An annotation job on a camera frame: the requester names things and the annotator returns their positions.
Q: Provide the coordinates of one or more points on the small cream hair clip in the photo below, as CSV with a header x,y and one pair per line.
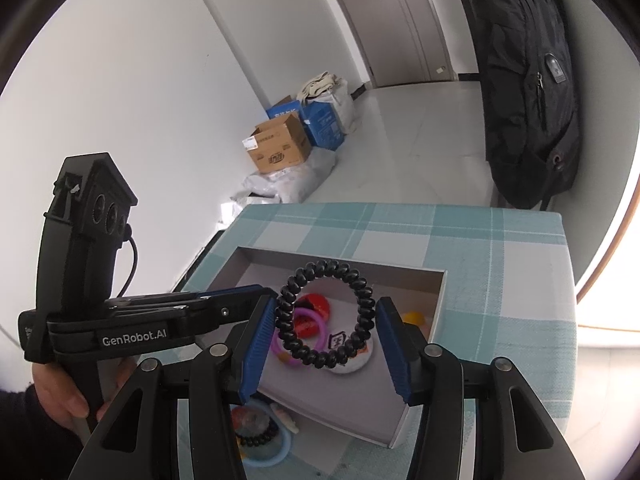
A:
x,y
284,417

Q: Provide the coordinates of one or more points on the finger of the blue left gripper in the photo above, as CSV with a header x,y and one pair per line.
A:
x,y
227,306

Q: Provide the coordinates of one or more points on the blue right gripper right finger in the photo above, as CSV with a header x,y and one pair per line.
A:
x,y
399,351

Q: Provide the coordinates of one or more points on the grey open jewelry box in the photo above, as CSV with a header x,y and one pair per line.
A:
x,y
358,398

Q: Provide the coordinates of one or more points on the brown cardboard box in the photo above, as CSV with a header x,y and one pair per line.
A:
x,y
278,143

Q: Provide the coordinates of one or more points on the pink yellow small figurine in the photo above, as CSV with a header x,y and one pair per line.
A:
x,y
414,318

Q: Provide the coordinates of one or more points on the grey door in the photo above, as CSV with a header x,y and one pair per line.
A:
x,y
401,41

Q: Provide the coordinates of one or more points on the black backpack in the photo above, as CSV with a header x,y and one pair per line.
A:
x,y
531,111

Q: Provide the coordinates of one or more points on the white fabric bag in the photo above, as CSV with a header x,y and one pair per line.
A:
x,y
331,89

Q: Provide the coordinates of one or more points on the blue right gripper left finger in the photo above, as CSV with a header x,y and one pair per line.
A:
x,y
254,346

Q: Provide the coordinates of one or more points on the red round badge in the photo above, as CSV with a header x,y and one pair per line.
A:
x,y
316,302

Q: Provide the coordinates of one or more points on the teal plaid tablecloth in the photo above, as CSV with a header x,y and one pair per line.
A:
x,y
509,282

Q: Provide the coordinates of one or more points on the white plastic bag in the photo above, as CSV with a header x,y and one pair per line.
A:
x,y
292,185

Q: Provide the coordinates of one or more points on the blue cardboard box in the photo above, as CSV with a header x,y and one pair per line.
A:
x,y
318,119

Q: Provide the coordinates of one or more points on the person's left hand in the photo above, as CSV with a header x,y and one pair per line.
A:
x,y
61,399

